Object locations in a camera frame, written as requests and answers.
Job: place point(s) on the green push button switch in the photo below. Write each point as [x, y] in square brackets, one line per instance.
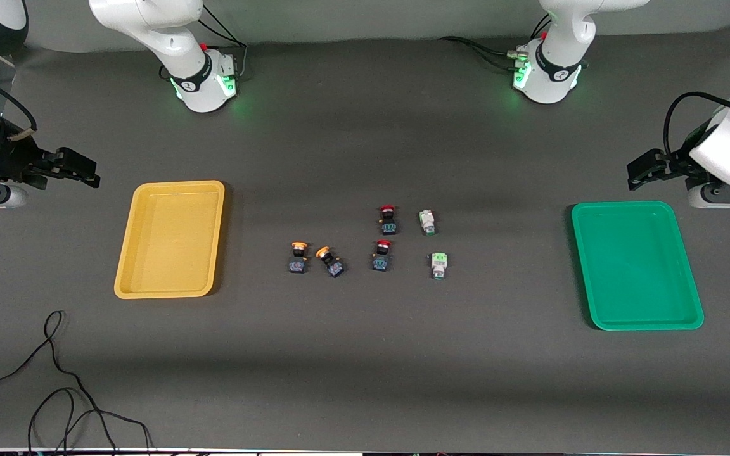
[438, 263]
[428, 221]

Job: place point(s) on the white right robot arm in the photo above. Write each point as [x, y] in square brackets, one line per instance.
[168, 38]

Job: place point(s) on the dark grey table cloth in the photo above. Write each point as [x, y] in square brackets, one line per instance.
[365, 380]

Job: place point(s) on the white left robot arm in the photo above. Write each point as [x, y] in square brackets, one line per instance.
[555, 76]

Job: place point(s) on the yellow plastic tray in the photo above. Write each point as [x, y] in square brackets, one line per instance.
[168, 240]

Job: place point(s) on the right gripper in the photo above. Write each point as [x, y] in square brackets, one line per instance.
[5, 159]

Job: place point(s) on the red push button switch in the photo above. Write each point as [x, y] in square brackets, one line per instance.
[381, 261]
[388, 225]

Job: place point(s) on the yellow push button switch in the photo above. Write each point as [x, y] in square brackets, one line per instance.
[298, 263]
[333, 266]

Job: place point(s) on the green plastic tray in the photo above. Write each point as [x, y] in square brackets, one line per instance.
[637, 285]

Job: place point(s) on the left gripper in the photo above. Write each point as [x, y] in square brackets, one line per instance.
[677, 164]

